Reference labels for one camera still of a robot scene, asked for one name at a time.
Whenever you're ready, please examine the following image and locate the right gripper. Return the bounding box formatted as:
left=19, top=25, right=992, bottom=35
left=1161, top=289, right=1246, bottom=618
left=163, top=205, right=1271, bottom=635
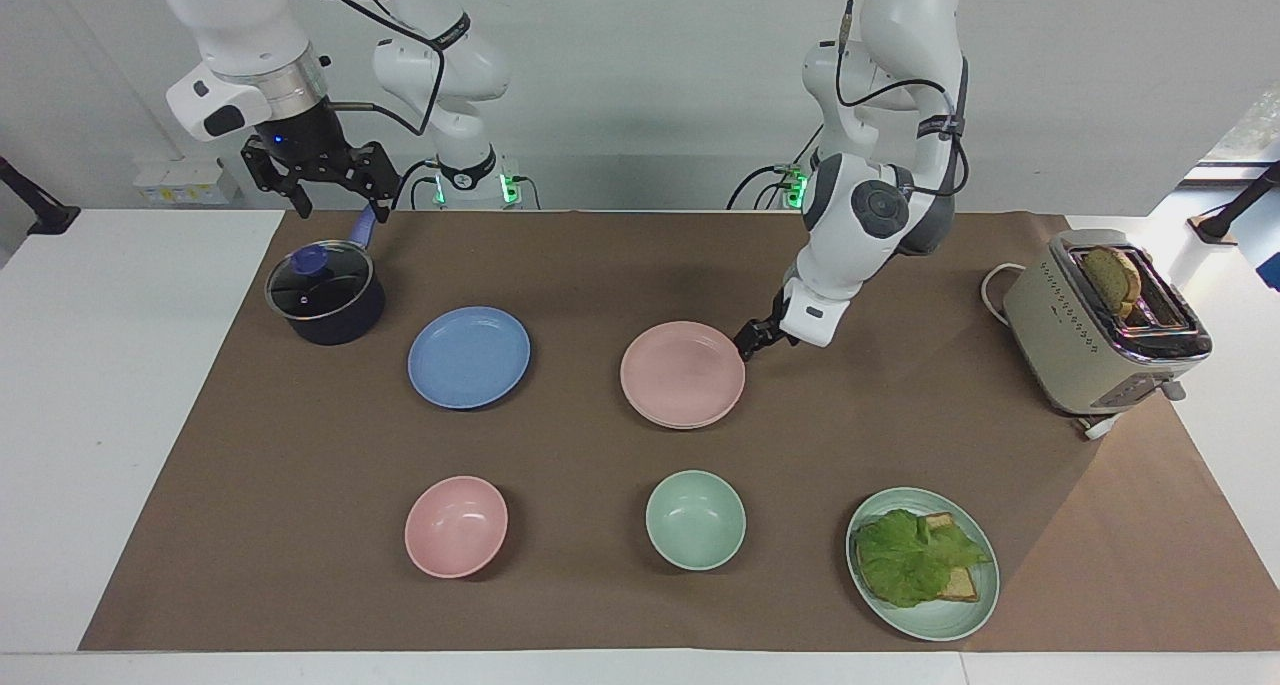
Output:
left=241, top=97, right=404, bottom=225

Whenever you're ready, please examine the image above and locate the glass lid with blue knob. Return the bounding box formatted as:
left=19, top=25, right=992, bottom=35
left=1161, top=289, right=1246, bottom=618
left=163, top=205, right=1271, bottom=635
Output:
left=266, top=242, right=374, bottom=322

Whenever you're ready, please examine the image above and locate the dark blue saucepan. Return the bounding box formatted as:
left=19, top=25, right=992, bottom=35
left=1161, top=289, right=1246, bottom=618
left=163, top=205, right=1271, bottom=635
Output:
left=264, top=205, right=387, bottom=347

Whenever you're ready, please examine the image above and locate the blue plate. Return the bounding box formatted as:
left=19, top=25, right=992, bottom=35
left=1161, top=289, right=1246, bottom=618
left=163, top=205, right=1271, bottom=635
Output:
left=407, top=306, right=533, bottom=411

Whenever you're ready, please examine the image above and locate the black stand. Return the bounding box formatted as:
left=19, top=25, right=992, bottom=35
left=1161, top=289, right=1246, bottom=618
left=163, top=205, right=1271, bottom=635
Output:
left=1197, top=160, right=1280, bottom=245
left=0, top=155, right=82, bottom=237

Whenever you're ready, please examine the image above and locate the pink bowl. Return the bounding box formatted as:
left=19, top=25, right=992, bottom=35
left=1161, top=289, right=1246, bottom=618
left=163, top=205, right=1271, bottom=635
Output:
left=403, top=475, right=510, bottom=580

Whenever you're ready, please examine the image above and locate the pink plate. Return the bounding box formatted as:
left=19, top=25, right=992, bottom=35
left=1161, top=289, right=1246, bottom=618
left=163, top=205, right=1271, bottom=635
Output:
left=619, top=321, right=748, bottom=427

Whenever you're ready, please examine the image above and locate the beige plate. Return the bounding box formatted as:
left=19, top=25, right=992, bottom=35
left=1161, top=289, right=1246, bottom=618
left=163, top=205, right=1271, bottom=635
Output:
left=622, top=380, right=746, bottom=432

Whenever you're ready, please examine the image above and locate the green bowl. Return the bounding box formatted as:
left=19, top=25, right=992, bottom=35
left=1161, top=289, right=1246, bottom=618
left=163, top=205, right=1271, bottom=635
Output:
left=644, top=469, right=748, bottom=573

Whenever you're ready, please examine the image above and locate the green lettuce leaf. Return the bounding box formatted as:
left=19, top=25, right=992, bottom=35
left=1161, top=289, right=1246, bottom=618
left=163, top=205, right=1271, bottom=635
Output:
left=852, top=509, right=992, bottom=610

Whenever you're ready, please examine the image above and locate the toast slice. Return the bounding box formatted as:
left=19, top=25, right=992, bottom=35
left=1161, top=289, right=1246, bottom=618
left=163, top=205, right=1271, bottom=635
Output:
left=880, top=511, right=982, bottom=604

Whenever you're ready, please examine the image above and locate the green plate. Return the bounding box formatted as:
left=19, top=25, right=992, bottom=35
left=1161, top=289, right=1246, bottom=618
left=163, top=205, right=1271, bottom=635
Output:
left=845, top=486, right=1002, bottom=644

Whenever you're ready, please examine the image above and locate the beige toaster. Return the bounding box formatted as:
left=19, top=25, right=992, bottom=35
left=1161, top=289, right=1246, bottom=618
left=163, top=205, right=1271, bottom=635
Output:
left=1002, top=228, right=1214, bottom=419

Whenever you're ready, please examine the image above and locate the bread slice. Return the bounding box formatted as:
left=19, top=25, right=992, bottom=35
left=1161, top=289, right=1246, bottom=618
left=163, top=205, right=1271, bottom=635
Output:
left=1082, top=245, right=1144, bottom=319

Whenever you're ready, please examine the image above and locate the black cable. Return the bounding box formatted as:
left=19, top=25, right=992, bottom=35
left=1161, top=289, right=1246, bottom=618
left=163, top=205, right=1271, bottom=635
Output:
left=300, top=0, right=472, bottom=139
left=393, top=159, right=442, bottom=212
left=726, top=163, right=802, bottom=212
left=833, top=0, right=972, bottom=199

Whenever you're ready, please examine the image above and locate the white wall socket box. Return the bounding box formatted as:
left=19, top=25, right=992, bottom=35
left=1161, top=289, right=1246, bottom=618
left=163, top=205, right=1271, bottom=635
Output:
left=133, top=159, right=239, bottom=207

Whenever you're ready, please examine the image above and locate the white toaster cable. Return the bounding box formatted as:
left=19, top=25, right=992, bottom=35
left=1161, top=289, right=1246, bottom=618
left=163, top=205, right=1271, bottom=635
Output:
left=979, top=261, right=1031, bottom=328

